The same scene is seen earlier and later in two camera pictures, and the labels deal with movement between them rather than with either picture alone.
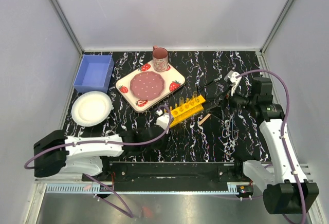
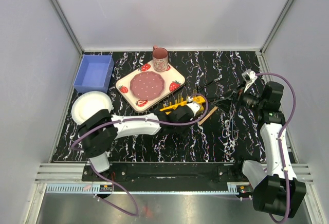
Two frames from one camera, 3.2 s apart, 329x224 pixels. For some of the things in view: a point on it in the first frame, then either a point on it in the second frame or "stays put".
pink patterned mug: [160, 56] stays put
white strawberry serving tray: [145, 87] stays put
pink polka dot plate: [147, 86] stays put
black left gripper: [164, 144] → [187, 127]
